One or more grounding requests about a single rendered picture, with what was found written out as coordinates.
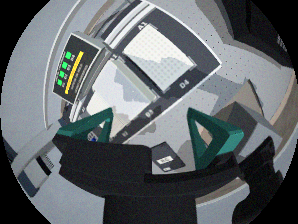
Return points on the white benchtop lab instrument with lid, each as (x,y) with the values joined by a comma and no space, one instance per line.
(252,27)

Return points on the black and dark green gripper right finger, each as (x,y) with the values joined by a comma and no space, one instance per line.
(225,137)

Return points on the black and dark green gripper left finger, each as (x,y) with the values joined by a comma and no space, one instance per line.
(81,128)

